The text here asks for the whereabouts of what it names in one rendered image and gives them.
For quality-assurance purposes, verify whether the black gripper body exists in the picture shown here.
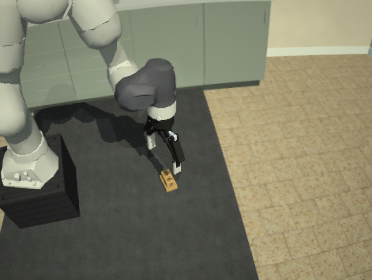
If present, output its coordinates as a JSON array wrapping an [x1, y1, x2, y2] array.
[[150, 116, 174, 138]]

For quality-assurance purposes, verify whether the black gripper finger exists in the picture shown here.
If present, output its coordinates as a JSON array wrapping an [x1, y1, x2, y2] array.
[[159, 131, 185, 174], [144, 115, 156, 150]]

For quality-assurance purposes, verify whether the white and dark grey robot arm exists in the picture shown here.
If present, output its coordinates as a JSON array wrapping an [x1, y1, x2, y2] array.
[[0, 0, 176, 189]]

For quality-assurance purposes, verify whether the yellow cube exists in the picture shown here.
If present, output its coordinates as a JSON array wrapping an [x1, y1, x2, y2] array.
[[161, 169, 171, 181], [164, 175, 175, 188]]

